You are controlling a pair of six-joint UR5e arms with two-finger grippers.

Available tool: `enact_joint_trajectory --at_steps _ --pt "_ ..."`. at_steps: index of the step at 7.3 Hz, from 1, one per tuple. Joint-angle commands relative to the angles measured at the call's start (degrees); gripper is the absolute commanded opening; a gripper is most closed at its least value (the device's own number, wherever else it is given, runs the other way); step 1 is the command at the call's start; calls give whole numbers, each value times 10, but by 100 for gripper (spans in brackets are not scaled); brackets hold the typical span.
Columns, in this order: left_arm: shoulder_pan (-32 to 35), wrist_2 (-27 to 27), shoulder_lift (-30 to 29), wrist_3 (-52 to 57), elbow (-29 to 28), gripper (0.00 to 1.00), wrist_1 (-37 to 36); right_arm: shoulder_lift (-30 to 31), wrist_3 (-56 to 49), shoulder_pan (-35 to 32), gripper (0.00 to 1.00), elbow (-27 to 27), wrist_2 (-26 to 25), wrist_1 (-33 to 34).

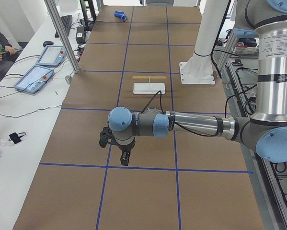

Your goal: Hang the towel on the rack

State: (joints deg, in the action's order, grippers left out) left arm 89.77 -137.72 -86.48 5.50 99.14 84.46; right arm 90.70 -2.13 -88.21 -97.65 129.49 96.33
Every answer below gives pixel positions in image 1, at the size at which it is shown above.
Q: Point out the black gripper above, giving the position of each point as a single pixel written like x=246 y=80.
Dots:
x=125 y=149

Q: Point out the blue towel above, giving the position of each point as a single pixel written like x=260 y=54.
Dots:
x=121 y=15

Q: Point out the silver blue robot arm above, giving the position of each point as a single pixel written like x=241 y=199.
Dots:
x=264 y=132

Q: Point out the small black adapter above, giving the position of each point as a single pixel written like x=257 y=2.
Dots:
x=15 y=138

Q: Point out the lower blue teach pendant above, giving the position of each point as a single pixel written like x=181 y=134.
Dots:
x=34 y=79

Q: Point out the blue teach pendant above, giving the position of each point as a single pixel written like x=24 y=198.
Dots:
x=51 y=56
x=34 y=79

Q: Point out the upper blue teach pendant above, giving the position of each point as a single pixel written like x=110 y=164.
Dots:
x=51 y=56

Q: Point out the black power brick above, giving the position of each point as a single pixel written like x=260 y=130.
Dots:
x=80 y=35

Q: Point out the black computer mouse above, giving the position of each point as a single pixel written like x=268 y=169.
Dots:
x=47 y=43

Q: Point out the black keyboard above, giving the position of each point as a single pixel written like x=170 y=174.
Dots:
x=67 y=22

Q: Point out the white basket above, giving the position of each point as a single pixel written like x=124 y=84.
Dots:
x=243 y=51

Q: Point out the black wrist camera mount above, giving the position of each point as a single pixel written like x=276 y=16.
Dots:
x=106 y=137

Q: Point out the aluminium frame post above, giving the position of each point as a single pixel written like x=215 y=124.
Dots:
x=58 y=25

